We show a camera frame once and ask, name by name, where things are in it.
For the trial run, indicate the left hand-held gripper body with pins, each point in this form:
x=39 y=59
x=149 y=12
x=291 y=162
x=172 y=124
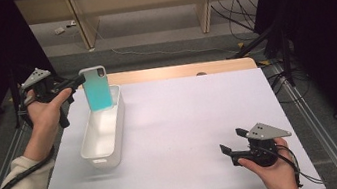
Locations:
x=42 y=84

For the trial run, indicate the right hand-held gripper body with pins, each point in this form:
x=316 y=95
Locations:
x=262 y=148

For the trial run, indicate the iridescent blue phone case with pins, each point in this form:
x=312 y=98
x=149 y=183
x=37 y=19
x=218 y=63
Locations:
x=98 y=91

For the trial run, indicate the white plastic bin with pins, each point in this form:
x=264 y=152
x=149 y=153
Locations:
x=103 y=134

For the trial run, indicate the person's left hand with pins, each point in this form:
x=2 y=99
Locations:
x=44 y=114

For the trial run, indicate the person's right hand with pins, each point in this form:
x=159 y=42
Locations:
x=279 y=175

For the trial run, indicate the small grey floor object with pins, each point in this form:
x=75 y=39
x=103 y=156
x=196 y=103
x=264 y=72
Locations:
x=59 y=30

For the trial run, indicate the white table cover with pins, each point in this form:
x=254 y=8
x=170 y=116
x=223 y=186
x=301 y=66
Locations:
x=179 y=133

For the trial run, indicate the black metal stand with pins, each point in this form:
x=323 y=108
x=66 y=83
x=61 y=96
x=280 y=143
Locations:
x=259 y=40

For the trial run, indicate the wooden table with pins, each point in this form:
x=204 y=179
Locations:
x=170 y=72

